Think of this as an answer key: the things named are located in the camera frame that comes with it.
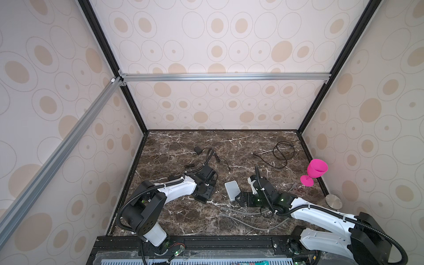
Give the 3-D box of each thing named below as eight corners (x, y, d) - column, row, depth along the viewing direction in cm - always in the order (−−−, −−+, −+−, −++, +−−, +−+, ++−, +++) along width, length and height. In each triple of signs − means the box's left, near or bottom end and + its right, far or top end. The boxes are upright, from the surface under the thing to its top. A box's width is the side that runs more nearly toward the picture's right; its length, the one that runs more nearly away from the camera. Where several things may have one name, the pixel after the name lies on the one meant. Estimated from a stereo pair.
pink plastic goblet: (300, 186, 95) (314, 171, 82) (296, 175, 99) (308, 159, 86) (314, 186, 95) (330, 171, 82) (310, 175, 99) (324, 159, 86)
